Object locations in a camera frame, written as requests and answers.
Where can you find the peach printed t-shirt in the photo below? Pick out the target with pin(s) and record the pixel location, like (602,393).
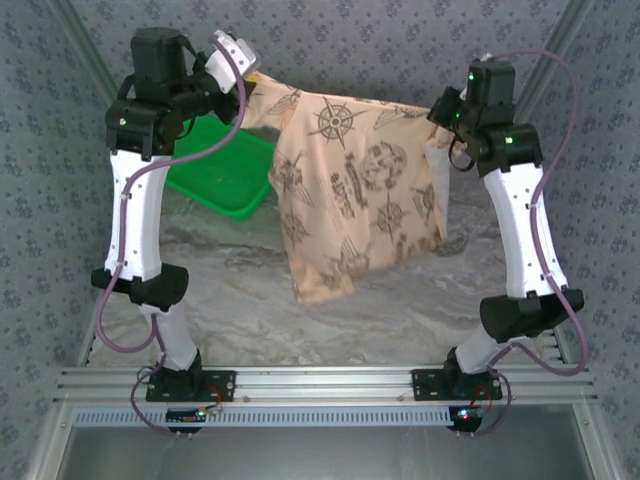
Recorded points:
(350,200)

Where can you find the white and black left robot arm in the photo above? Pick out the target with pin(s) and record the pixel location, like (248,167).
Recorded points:
(145,225)

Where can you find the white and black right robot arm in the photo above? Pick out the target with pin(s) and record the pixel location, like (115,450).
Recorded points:
(512,225)

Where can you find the green plastic basket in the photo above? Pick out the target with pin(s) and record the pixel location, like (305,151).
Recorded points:
(220,185)

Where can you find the small circuit board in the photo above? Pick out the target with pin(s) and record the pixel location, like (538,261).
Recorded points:
(465,415)
(185,416)

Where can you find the grey metal panel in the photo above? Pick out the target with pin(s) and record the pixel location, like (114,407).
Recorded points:
(320,455)

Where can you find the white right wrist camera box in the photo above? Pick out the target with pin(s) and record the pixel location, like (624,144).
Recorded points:
(465,92)

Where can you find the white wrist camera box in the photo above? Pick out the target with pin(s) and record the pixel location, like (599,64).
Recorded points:
(465,92)
(247,60)

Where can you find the aluminium frame post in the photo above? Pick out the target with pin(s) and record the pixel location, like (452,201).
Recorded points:
(80,30)
(572,20)

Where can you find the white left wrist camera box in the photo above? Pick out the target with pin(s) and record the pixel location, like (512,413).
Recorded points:
(247,60)

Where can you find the aluminium table side rail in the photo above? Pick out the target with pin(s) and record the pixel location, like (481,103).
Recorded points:
(86,350)
(560,350)

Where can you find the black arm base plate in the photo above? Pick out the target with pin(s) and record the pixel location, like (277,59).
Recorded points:
(225,380)
(425,385)

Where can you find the aluminium mounting rail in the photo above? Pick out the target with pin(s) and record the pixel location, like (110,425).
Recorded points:
(320,385)

